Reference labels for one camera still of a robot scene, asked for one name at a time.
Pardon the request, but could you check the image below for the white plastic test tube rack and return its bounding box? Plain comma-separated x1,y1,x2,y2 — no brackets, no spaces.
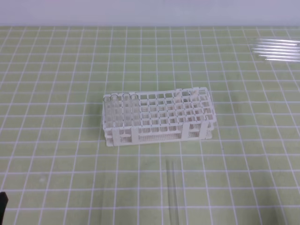
102,87,217,147

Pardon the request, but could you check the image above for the clear glass test tube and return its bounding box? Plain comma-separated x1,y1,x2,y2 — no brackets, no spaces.
265,57,300,62
103,96,113,128
259,52,300,60
166,160,180,225
252,48,300,55
111,94,122,127
131,94,140,126
256,38,300,46
253,45,300,51
122,93,132,127

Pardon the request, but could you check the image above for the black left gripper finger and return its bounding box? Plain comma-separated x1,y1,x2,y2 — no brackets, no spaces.
0,192,8,225

